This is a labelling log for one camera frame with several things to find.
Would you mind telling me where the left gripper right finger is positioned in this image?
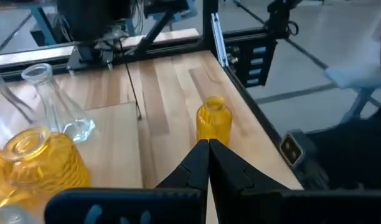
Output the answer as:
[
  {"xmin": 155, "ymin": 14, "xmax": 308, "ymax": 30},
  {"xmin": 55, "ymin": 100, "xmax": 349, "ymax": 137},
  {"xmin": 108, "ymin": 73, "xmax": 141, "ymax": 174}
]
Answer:
[{"xmin": 209, "ymin": 138, "xmax": 381, "ymax": 224}]

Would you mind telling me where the yellow ribbed glass vase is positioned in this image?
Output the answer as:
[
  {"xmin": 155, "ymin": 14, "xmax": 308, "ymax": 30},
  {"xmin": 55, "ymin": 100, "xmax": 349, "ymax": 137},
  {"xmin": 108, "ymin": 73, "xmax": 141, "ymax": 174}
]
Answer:
[{"xmin": 195, "ymin": 95, "xmax": 233, "ymax": 147}]

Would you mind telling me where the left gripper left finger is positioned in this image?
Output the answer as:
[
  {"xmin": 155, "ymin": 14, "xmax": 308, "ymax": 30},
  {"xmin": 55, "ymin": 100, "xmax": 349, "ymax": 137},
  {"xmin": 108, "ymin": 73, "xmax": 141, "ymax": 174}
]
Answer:
[{"xmin": 44, "ymin": 139, "xmax": 210, "ymax": 224}]

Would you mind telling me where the silver frame bracket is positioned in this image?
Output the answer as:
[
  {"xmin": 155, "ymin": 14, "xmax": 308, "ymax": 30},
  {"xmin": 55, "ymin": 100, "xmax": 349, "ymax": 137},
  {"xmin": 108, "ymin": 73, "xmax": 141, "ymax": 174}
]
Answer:
[{"xmin": 210, "ymin": 12, "xmax": 230, "ymax": 68}]

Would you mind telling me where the person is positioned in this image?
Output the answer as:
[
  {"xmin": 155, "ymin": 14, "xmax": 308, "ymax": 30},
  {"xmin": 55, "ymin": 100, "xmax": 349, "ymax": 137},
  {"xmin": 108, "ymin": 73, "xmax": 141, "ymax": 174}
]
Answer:
[{"xmin": 305, "ymin": 6, "xmax": 381, "ymax": 191}]

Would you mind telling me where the grey table-level camera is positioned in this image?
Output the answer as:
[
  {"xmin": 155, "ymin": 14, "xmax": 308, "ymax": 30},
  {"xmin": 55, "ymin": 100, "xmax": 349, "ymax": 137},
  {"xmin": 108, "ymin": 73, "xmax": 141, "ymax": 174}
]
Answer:
[{"xmin": 279, "ymin": 129, "xmax": 330, "ymax": 189}]

